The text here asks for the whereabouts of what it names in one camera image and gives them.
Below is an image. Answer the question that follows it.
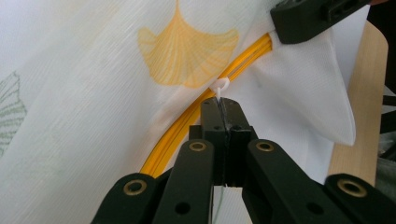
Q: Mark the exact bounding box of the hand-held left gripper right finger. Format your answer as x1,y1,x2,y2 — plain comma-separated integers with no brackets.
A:
222,98,259,188

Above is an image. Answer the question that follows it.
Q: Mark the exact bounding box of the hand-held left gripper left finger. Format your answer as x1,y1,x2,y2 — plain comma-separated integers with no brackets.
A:
189,96,227,188

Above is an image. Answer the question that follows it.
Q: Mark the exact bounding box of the white leaf-print mesh laundry bag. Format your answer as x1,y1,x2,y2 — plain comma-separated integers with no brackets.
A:
0,0,358,224

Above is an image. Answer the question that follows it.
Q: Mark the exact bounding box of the white table mat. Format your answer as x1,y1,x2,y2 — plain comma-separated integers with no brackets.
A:
330,4,373,104

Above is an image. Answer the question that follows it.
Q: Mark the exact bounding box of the wooden table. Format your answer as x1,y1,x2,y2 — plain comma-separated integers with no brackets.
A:
327,21,389,188

